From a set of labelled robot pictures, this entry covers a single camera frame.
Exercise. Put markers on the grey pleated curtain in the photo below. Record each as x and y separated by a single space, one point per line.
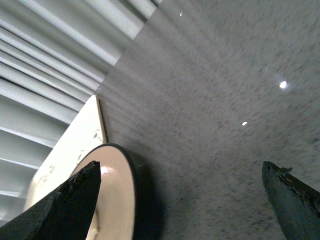
54 54

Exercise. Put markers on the beige plate with black rim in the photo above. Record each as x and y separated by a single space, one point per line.
124 202

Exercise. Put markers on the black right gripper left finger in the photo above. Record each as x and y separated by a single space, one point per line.
65 213

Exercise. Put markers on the white bear tray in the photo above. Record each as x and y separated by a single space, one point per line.
85 133

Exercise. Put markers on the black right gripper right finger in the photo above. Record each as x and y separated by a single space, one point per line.
296 205

